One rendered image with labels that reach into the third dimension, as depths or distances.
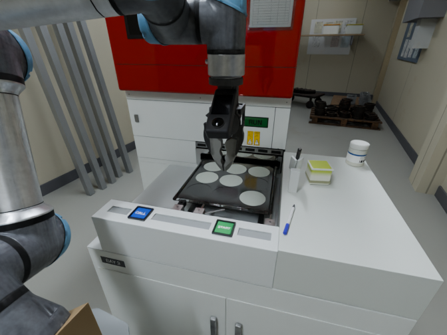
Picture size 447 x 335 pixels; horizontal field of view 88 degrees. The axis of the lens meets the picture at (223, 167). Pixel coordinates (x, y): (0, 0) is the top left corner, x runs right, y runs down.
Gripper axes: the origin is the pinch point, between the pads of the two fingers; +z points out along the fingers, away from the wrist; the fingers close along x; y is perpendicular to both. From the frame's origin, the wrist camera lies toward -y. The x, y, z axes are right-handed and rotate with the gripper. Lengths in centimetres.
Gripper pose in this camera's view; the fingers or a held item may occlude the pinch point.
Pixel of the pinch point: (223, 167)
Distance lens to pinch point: 55.7
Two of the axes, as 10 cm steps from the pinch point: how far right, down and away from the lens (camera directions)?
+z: 0.0, 8.9, 4.6
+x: -9.7, -1.1, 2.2
